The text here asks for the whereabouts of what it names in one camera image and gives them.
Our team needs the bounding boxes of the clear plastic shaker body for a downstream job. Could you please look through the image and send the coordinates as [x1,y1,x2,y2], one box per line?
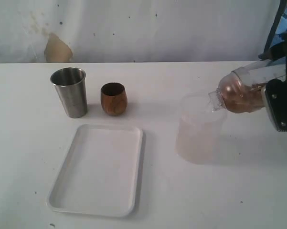
[233,60,286,86]

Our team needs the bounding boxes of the clear plastic shaker lid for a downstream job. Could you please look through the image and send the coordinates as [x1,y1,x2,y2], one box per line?
[208,71,251,114]

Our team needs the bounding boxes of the brown wooden cup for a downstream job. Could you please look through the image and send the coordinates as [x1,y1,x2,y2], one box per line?
[100,82,128,116]

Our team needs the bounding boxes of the stainless steel cup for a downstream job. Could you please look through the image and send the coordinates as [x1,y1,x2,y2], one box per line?
[50,67,88,118]

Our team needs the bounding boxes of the translucent white plastic cup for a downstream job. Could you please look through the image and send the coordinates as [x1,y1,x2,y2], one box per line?
[176,93,227,165]

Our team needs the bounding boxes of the white rectangular plastic tray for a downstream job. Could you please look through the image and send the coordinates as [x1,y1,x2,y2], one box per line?
[46,124,143,218]

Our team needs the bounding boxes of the dark metal frame post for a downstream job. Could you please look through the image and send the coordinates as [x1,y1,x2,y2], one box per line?
[263,0,287,52]

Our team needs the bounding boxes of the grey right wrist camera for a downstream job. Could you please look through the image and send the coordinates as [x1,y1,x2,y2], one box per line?
[261,79,287,132]

